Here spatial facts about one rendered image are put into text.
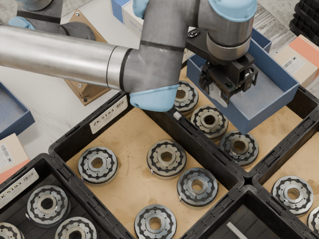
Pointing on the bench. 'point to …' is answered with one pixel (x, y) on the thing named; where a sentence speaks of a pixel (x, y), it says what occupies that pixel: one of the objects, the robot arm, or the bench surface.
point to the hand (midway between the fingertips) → (216, 91)
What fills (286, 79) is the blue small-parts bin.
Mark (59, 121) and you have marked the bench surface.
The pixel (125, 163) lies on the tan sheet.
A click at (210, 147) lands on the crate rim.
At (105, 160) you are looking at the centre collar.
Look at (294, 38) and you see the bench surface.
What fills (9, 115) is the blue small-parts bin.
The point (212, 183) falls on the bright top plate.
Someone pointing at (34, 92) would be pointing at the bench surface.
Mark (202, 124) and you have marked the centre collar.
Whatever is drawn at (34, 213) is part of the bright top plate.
